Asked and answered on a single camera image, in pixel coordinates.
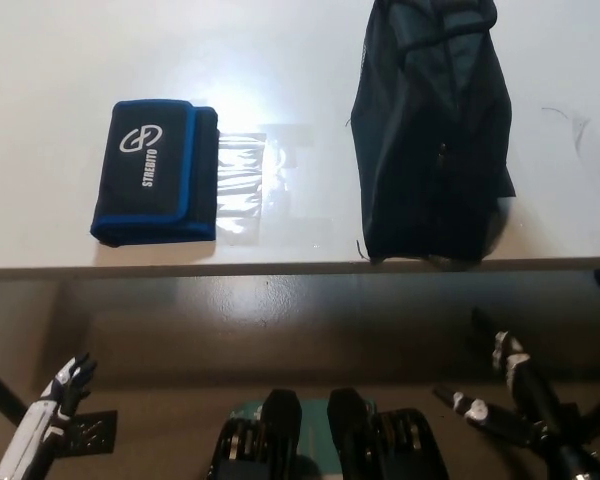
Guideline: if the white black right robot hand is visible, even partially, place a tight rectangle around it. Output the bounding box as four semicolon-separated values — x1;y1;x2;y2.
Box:
432;307;589;451

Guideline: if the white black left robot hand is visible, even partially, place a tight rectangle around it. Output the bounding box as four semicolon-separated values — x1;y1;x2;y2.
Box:
0;352;99;480

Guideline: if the black fabric lunch bag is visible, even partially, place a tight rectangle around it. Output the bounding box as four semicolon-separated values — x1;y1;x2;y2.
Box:
348;0;517;265

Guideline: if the black blue Stredito notebook case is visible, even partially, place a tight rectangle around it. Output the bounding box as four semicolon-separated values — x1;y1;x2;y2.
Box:
89;100;222;248

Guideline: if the clear plastic sleeve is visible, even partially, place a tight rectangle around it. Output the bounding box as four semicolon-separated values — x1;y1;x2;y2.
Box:
214;122;342;250

